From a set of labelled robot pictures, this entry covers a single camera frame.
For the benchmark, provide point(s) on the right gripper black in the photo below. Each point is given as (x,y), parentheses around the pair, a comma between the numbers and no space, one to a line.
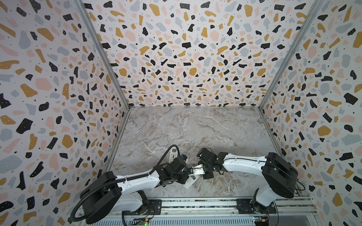
(206,165)

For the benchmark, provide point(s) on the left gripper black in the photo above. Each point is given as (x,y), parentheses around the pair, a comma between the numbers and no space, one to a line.
(185,175)

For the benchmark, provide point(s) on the red and white remote control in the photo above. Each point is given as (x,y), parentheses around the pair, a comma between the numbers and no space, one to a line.
(190,181)

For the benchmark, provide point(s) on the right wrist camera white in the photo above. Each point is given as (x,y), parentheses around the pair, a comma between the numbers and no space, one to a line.
(197,170)

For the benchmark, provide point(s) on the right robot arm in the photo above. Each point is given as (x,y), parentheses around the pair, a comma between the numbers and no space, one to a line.
(280,176)

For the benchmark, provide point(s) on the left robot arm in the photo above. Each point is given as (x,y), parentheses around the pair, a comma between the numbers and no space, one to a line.
(100,197)

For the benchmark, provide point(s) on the aluminium mounting rail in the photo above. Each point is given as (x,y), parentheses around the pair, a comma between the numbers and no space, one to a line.
(230,211)

